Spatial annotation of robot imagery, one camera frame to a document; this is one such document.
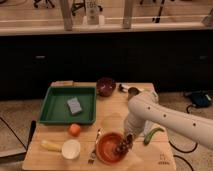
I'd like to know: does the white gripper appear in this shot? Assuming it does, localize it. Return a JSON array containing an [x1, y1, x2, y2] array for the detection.
[[124, 114, 144, 139]]

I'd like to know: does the dark grape bunch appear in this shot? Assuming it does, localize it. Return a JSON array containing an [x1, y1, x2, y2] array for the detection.
[[115, 134, 133, 155]]

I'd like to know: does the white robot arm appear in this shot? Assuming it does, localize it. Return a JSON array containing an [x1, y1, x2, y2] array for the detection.
[[124, 90, 213, 150]]

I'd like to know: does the red bowl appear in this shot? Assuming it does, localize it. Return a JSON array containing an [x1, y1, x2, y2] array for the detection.
[[96, 132, 126, 165]]

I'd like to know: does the dark purple bowl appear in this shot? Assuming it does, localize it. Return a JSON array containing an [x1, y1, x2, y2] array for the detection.
[[96, 77, 116, 97]]

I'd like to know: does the green chili pepper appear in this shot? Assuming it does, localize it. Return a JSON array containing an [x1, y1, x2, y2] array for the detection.
[[143, 127, 164, 146]]

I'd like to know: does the metal measuring cup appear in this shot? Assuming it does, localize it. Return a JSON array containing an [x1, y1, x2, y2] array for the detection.
[[118, 84, 142, 100]]

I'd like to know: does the metal fork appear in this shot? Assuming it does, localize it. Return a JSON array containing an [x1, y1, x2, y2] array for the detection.
[[88, 128, 101, 164]]

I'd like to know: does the orange fruit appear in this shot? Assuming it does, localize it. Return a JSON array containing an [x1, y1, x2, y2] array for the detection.
[[68, 124, 81, 137]]

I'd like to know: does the blue black device on floor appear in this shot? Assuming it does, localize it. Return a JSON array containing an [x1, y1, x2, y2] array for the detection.
[[190, 92, 211, 107]]

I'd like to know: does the white cup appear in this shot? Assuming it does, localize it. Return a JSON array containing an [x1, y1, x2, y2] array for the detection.
[[62, 139, 81, 159]]

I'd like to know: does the green plastic tray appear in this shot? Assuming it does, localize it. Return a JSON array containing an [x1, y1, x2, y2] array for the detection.
[[38, 86, 96, 125]]

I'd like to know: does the black floor cable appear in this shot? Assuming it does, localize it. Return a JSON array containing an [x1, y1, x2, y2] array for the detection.
[[168, 104, 200, 171]]

